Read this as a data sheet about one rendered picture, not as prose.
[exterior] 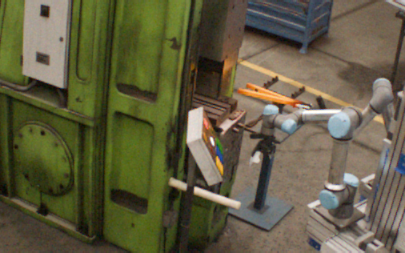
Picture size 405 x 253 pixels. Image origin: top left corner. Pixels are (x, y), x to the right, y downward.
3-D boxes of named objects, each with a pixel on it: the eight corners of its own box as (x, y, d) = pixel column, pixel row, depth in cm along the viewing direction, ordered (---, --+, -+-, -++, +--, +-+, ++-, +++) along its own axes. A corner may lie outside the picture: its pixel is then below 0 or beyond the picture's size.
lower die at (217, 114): (229, 116, 443) (230, 103, 439) (215, 129, 427) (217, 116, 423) (169, 96, 457) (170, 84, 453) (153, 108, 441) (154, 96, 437)
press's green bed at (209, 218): (227, 225, 496) (237, 170, 474) (204, 252, 466) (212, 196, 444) (158, 199, 515) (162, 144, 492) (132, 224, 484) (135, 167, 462)
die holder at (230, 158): (237, 170, 474) (246, 110, 453) (213, 197, 443) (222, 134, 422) (162, 143, 493) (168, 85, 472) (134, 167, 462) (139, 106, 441)
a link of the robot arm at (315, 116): (368, 101, 353) (297, 104, 388) (358, 106, 346) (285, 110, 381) (372, 122, 355) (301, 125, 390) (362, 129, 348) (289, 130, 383)
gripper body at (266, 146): (265, 158, 385) (268, 138, 379) (254, 150, 390) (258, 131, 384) (274, 154, 389) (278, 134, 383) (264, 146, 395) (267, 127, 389)
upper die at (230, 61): (236, 63, 426) (238, 49, 422) (222, 74, 410) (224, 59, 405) (174, 46, 440) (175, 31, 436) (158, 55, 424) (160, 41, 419)
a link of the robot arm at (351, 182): (358, 197, 376) (364, 177, 370) (345, 206, 367) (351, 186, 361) (342, 188, 383) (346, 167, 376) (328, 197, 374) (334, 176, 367)
